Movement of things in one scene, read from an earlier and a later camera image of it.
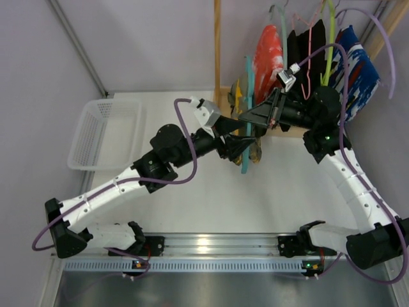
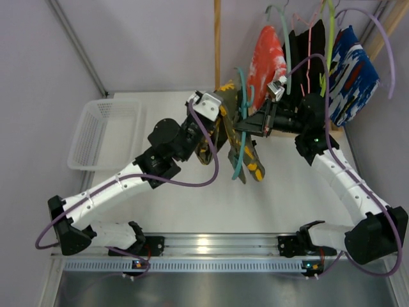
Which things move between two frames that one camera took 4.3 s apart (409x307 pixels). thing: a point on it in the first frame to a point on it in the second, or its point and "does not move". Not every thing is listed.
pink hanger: x=310 y=26 does not move
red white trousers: x=268 y=62 does not move
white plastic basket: x=108 y=135 does not move
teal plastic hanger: x=248 y=97 to x=245 y=108
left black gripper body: x=220 y=141 to x=210 y=132
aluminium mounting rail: x=210 y=246 does not move
